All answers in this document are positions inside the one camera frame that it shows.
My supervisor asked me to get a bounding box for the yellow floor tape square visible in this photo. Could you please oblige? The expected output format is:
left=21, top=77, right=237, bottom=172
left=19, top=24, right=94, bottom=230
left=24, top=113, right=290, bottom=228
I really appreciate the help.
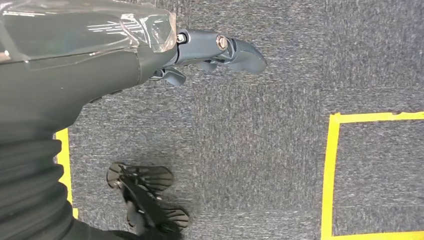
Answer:
left=320, top=111, right=424, bottom=240
left=53, top=128, right=80, bottom=220

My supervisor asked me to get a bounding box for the black robot foot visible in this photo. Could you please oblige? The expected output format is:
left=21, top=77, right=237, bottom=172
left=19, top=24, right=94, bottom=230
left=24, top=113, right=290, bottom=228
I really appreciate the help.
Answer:
left=105, top=161, right=191, bottom=240

